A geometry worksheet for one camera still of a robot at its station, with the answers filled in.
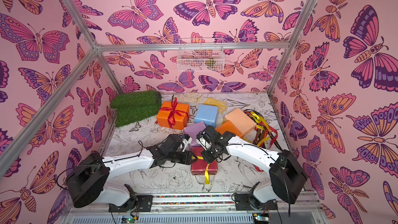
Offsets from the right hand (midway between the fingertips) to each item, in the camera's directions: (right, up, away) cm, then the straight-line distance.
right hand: (206, 156), depth 82 cm
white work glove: (-12, +33, +35) cm, 50 cm away
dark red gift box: (-2, -5, -2) cm, 6 cm away
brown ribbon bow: (+34, +8, +16) cm, 38 cm away
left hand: (-5, -1, 0) cm, 5 cm away
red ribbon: (+38, +13, +18) cm, 44 cm away
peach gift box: (+22, +17, +16) cm, 32 cm away
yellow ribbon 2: (+37, +18, +20) cm, 45 cm away
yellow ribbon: (0, -7, -6) cm, 9 cm away
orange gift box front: (+13, +14, +13) cm, 23 cm away
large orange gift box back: (-20, +21, +13) cm, 32 cm away
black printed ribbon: (+41, +7, +15) cm, 44 cm away
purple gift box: (-8, +11, +13) cm, 19 cm away
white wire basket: (-3, +58, +14) cm, 60 cm away
